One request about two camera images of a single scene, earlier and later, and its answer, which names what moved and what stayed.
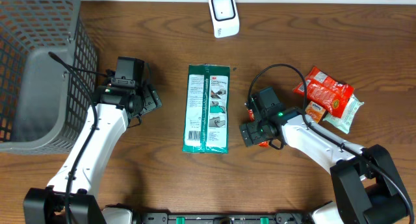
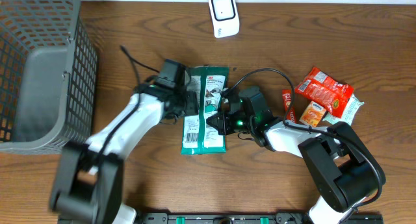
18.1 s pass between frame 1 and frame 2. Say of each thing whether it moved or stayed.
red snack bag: stayed
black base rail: stayed
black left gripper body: moved
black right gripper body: moved
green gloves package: stayed
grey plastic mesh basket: stayed
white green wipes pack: stayed
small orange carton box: stayed
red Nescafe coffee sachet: moved
